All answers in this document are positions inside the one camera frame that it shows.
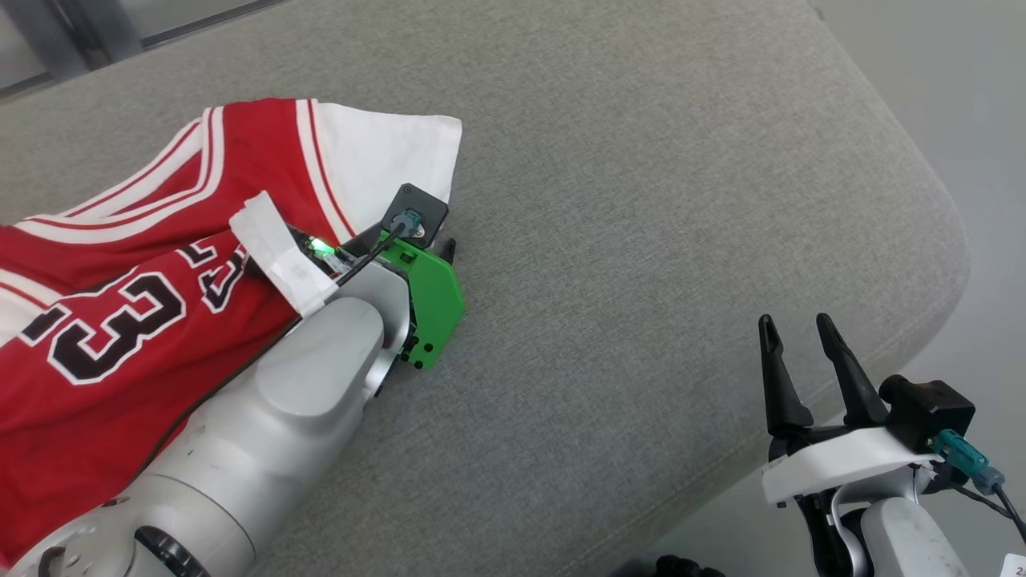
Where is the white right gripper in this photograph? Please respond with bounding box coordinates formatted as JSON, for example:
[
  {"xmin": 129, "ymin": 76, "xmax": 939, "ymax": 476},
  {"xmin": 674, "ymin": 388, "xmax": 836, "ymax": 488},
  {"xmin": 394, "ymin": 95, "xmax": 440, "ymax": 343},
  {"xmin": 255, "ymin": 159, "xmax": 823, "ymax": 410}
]
[{"xmin": 757, "ymin": 313, "xmax": 943, "ymax": 506}]

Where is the left black cable teal plug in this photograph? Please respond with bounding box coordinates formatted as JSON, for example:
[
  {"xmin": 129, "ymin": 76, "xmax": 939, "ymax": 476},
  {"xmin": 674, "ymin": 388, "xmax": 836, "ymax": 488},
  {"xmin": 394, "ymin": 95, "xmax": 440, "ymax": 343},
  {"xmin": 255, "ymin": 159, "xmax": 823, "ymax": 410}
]
[{"xmin": 333, "ymin": 210, "xmax": 426, "ymax": 286}]

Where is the grey metal frame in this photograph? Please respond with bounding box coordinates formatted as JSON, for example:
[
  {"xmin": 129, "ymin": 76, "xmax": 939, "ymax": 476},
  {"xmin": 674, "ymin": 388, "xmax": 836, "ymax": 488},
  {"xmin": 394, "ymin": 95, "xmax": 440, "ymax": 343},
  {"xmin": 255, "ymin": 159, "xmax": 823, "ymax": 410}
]
[{"xmin": 0, "ymin": 0, "xmax": 281, "ymax": 99}]

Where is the right black cable teal plug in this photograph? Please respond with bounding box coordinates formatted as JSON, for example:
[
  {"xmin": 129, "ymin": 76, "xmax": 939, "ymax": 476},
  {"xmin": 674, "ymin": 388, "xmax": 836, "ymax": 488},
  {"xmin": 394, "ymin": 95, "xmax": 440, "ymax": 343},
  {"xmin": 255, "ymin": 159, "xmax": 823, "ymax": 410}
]
[{"xmin": 930, "ymin": 429, "xmax": 1026, "ymax": 546}]

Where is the red basketball jersey number 23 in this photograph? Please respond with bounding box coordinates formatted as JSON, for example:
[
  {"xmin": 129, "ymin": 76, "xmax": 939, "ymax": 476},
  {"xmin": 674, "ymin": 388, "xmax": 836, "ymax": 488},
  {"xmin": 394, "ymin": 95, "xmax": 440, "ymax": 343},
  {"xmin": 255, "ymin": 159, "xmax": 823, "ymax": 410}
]
[{"xmin": 0, "ymin": 98, "xmax": 463, "ymax": 566}]

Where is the grey fabric sofa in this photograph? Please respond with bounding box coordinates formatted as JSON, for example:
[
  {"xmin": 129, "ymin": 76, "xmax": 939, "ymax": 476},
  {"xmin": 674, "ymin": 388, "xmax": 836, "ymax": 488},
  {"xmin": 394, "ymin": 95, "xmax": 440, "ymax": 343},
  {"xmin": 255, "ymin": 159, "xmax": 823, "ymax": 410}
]
[{"xmin": 0, "ymin": 0, "xmax": 971, "ymax": 577}]

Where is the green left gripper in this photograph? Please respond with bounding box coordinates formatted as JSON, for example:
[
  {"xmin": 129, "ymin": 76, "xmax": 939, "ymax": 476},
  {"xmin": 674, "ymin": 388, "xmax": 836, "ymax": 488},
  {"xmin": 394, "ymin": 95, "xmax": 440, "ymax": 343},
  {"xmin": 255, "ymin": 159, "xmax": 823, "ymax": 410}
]
[{"xmin": 375, "ymin": 237, "xmax": 467, "ymax": 372}]

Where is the black cable teal plug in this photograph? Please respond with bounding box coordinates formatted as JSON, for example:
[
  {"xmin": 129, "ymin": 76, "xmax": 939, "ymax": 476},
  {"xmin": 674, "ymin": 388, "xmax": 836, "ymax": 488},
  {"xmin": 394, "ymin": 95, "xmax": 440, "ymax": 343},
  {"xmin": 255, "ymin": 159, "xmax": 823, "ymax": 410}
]
[
  {"xmin": 333, "ymin": 210, "xmax": 426, "ymax": 286},
  {"xmin": 930, "ymin": 429, "xmax": 1026, "ymax": 546}
]

